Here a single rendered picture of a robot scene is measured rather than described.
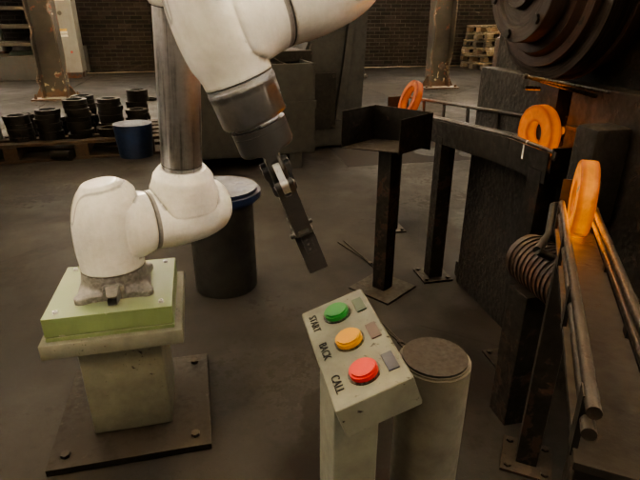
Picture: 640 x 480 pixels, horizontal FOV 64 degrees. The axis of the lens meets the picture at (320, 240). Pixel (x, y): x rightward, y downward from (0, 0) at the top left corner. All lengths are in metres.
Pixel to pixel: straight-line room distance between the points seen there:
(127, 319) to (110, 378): 0.21
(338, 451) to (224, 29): 0.60
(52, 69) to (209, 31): 7.44
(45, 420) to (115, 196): 0.72
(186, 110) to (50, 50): 6.82
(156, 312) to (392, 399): 0.73
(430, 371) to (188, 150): 0.77
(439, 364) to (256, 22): 0.58
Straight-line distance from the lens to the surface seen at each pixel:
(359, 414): 0.69
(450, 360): 0.89
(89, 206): 1.28
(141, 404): 1.50
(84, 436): 1.58
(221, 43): 0.63
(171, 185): 1.30
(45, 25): 8.02
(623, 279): 0.78
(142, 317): 1.29
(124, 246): 1.30
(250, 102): 0.65
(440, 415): 0.90
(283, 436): 1.48
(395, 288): 2.15
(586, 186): 1.08
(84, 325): 1.32
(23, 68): 10.75
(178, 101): 1.25
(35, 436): 1.67
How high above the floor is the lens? 1.04
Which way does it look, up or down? 24 degrees down
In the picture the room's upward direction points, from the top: straight up
